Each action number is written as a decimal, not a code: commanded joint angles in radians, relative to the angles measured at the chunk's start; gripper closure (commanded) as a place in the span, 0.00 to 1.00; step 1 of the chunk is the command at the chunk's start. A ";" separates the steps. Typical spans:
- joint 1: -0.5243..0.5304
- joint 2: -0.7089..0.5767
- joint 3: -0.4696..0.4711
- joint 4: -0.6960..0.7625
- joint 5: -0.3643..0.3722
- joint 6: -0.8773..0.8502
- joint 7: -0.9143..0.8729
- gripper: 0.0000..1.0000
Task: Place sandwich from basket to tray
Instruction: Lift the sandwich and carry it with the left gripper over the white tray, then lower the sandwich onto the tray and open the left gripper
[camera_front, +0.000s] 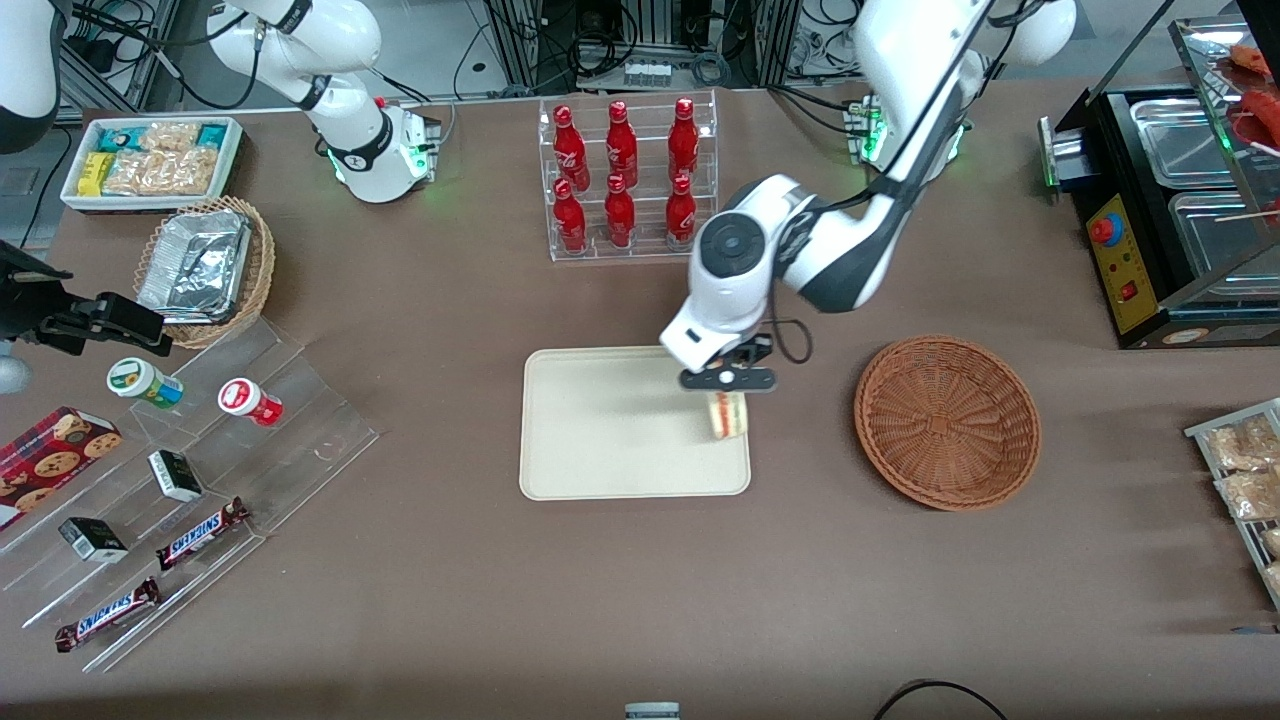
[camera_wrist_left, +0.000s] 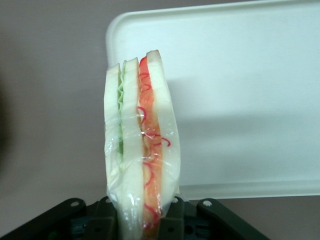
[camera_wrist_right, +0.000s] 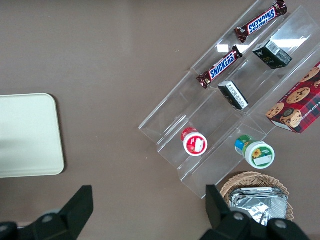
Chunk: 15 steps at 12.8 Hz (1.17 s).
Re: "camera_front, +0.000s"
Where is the white plastic snack bin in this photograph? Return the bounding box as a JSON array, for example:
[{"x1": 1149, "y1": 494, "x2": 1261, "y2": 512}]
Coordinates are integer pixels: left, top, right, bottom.
[{"x1": 60, "y1": 117, "x2": 244, "y2": 214}]

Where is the snickers bar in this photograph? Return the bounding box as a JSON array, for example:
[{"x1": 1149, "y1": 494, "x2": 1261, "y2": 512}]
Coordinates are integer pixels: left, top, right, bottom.
[
  {"x1": 54, "y1": 577, "x2": 162, "y2": 653},
  {"x1": 155, "y1": 497, "x2": 251, "y2": 572}
]

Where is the red cola bottle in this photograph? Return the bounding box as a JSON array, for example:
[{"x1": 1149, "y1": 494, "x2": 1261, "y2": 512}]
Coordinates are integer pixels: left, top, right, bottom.
[
  {"x1": 553, "y1": 178, "x2": 588, "y2": 254},
  {"x1": 605, "y1": 100, "x2": 639, "y2": 189},
  {"x1": 665, "y1": 174, "x2": 698, "y2": 249},
  {"x1": 667, "y1": 97, "x2": 700, "y2": 183},
  {"x1": 604, "y1": 174, "x2": 637, "y2": 249},
  {"x1": 552, "y1": 104, "x2": 591, "y2": 193}
]

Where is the tray of packaged snacks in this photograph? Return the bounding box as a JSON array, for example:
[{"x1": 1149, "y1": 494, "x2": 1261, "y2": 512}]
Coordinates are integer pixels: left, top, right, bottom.
[{"x1": 1185, "y1": 398, "x2": 1280, "y2": 609}]

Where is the small black box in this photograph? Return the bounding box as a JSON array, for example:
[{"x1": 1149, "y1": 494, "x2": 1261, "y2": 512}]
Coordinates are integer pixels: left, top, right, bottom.
[
  {"x1": 58, "y1": 517, "x2": 129, "y2": 563},
  {"x1": 148, "y1": 450, "x2": 204, "y2": 503}
]

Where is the red cookie box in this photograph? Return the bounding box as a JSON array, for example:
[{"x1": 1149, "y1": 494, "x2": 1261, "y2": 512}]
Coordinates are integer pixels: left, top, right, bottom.
[{"x1": 0, "y1": 406, "x2": 124, "y2": 531}]

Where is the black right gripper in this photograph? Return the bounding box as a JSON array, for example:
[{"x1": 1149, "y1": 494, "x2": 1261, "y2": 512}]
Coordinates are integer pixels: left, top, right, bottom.
[{"x1": 0, "y1": 242, "x2": 174, "y2": 358}]

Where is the clear acrylic stepped shelf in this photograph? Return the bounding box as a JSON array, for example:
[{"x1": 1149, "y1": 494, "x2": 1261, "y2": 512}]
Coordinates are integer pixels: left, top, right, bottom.
[{"x1": 0, "y1": 318, "x2": 382, "y2": 674}]

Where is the brown wicker basket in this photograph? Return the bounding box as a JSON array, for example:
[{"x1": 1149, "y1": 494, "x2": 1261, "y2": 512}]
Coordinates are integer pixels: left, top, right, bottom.
[{"x1": 853, "y1": 334, "x2": 1042, "y2": 513}]

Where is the green lid cup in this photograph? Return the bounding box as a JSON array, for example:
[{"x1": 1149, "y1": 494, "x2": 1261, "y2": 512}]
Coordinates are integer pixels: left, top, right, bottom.
[{"x1": 107, "y1": 357, "x2": 185, "y2": 410}]

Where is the red lid cup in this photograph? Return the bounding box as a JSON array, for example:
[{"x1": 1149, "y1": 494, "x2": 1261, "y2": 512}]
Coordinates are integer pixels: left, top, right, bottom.
[{"x1": 218, "y1": 378, "x2": 284, "y2": 428}]

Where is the silver foil tray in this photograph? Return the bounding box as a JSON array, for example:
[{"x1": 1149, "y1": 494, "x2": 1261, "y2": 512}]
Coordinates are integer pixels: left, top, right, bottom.
[{"x1": 137, "y1": 210, "x2": 252, "y2": 326}]

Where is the clear acrylic bottle rack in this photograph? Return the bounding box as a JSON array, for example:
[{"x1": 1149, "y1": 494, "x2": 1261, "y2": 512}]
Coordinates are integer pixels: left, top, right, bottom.
[{"x1": 538, "y1": 90, "x2": 719, "y2": 263}]

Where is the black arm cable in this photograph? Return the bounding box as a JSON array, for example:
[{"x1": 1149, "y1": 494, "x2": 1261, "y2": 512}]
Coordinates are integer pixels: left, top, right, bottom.
[{"x1": 768, "y1": 0, "x2": 1051, "y2": 366}]

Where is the light wicker basket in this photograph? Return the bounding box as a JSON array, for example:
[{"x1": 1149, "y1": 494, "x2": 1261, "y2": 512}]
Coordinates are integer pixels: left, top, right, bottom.
[{"x1": 133, "y1": 196, "x2": 277, "y2": 350}]

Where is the black looped cable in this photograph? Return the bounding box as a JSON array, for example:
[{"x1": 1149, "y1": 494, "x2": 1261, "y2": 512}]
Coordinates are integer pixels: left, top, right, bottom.
[{"x1": 875, "y1": 680, "x2": 1007, "y2": 720}]

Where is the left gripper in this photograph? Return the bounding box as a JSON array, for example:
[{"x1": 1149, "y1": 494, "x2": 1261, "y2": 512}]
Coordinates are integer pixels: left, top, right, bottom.
[{"x1": 660, "y1": 300, "x2": 763, "y2": 373}]

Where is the black food warmer machine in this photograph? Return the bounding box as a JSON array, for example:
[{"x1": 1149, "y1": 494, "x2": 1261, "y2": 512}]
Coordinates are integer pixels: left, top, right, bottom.
[{"x1": 1040, "y1": 15, "x2": 1280, "y2": 351}]

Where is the triangular sandwich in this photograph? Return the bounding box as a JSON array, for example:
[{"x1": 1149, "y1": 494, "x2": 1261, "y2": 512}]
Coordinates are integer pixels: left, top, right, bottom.
[{"x1": 708, "y1": 392, "x2": 750, "y2": 441}]

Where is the steel pan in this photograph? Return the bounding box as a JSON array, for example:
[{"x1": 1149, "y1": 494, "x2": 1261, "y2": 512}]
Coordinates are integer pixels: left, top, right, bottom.
[
  {"x1": 1168, "y1": 190, "x2": 1280, "y2": 277},
  {"x1": 1130, "y1": 98, "x2": 1237, "y2": 189}
]

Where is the beige plastic tray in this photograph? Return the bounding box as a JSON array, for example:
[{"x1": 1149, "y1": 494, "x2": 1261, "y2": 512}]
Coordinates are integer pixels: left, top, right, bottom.
[{"x1": 519, "y1": 343, "x2": 752, "y2": 501}]

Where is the clear bag of nuts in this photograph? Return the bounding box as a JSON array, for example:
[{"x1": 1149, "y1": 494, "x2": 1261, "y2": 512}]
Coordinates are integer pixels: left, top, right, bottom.
[
  {"x1": 140, "y1": 122, "x2": 201, "y2": 153},
  {"x1": 102, "y1": 150, "x2": 166, "y2": 197},
  {"x1": 150, "y1": 148, "x2": 221, "y2": 197}
]

